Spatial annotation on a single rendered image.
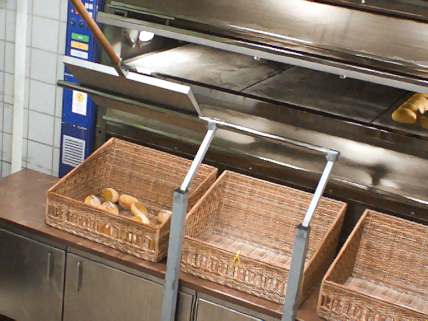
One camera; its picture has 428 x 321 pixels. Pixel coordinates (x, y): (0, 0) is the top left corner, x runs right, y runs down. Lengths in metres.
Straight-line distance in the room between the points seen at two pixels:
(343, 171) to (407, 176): 0.25
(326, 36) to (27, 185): 1.56
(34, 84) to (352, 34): 1.58
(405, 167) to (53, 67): 1.68
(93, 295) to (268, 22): 1.32
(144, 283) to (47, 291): 0.50
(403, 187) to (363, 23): 0.66
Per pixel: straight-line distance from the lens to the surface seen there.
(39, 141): 4.15
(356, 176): 3.42
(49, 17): 3.97
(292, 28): 3.38
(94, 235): 3.47
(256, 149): 3.54
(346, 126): 3.39
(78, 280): 3.52
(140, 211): 3.64
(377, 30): 3.30
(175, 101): 3.20
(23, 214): 3.69
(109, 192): 3.80
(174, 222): 3.12
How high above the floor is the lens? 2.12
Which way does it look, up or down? 20 degrees down
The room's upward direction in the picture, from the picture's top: 7 degrees clockwise
